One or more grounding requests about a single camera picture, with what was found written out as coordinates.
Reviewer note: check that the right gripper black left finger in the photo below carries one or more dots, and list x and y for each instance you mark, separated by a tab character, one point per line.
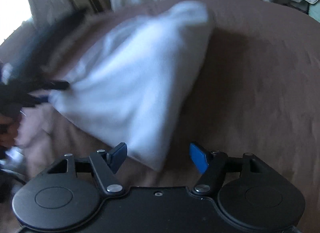
71	189

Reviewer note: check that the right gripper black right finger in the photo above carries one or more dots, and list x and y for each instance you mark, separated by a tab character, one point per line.
247	191

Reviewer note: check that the white fleece garment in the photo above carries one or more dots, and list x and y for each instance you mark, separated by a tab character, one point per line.
129	87

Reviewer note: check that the person's left hand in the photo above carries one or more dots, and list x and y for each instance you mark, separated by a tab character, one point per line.
8	138

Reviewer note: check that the folded black garment pile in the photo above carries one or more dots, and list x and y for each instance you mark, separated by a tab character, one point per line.
36	53

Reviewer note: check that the brown bed sheet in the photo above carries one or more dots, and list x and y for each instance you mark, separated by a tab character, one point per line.
258	91

